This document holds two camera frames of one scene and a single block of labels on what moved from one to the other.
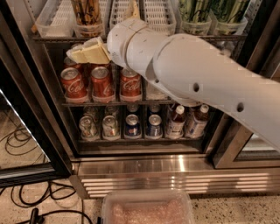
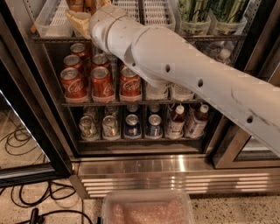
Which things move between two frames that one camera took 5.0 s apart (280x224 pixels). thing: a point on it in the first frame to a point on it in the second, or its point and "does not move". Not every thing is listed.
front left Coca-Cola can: x=73 y=86 does not move
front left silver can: x=88 y=129 does not move
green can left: x=195 y=10 does not move
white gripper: x=117 y=44 to x=98 y=24
